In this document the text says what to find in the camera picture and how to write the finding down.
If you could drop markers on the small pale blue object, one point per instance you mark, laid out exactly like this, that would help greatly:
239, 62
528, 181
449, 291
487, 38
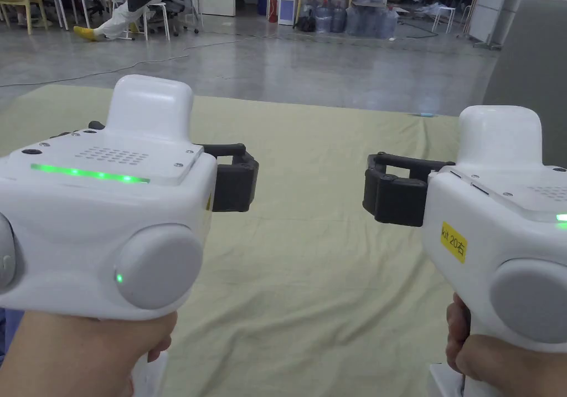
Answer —
426, 114

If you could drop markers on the person's left hand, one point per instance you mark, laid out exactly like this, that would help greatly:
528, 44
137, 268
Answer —
75, 352

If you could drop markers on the group of water bottles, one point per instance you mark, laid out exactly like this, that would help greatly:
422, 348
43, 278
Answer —
370, 18

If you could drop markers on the bed with pale green sheet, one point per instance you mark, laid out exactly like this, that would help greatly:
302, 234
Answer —
310, 259

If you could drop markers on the black bag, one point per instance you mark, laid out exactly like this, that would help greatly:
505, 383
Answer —
305, 24

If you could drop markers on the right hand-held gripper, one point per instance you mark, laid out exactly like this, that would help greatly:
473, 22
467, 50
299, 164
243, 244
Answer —
500, 220

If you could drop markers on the person's right hand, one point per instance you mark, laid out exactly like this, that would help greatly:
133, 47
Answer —
518, 370

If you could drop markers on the grey padded headboard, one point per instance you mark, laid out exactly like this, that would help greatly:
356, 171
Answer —
527, 60

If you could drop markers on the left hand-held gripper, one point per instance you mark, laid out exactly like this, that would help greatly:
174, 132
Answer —
102, 220

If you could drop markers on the red fire extinguisher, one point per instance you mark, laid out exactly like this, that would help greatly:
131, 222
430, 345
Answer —
273, 9

